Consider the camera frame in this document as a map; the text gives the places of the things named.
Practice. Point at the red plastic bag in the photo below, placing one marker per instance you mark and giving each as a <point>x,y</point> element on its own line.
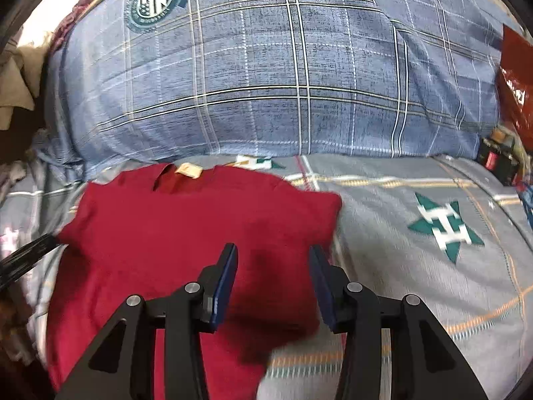
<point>515,85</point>

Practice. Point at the grey plaid bed sheet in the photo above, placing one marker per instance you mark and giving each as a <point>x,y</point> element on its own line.
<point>384,239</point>

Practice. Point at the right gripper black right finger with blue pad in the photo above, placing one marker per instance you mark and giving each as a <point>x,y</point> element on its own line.
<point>425,362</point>

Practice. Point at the red knit sweater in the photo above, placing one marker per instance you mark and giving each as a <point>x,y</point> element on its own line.
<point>152,230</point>

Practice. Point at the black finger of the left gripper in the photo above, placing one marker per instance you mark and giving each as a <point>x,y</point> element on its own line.
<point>25,258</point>

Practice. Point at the maroon knit cloth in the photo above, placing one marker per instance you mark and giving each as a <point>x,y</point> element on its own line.
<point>66,24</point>

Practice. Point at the blue plaid pillow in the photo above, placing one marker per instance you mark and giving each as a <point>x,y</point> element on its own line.
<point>158,80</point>

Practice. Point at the beige cloth pile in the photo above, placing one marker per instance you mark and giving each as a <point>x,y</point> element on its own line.
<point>21,71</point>

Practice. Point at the dark bottles at bedside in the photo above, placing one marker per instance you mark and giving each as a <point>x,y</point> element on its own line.
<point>498,153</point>

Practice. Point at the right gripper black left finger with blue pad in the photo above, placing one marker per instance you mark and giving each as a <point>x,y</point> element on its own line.
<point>120,362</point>

